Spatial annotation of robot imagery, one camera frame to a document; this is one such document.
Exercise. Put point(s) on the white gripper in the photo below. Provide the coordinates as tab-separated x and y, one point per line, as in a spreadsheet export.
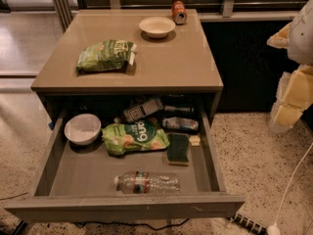
301	38

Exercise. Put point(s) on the green jalapeno chip bag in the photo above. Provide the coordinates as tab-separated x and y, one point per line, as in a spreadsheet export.
108	55

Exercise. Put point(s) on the grey cabinet with glossy top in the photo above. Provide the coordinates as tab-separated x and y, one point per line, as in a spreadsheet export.
179	63

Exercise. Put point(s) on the dark can in drawer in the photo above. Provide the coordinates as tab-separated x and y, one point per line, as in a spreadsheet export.
175	109

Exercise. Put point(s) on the silver snack packet in drawer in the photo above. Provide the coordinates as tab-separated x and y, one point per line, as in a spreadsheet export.
180	123

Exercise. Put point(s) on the green snack bag in drawer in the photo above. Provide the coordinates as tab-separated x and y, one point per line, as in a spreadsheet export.
140	136

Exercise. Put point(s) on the dark labelled bottle in drawer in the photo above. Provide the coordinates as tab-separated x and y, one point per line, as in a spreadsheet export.
140	111

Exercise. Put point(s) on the white bowl in drawer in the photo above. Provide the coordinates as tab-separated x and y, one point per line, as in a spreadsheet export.
83	129

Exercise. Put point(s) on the open grey top drawer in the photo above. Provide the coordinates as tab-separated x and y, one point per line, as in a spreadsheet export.
74	185

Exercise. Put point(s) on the small yellow sponge piece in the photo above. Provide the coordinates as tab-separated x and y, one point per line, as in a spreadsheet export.
195	140

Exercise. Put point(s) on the orange soda can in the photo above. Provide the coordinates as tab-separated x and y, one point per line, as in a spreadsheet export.
179	14

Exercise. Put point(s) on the green and yellow sponge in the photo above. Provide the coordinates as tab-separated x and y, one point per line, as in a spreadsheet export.
177	151

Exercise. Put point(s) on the white bowl on cabinet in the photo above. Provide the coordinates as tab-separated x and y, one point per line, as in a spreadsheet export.
157	27

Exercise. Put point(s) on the black power strip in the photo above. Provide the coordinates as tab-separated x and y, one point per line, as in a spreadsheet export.
250	225

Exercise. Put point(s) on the clear plastic water bottle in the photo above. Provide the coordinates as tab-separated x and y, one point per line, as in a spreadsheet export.
143	182

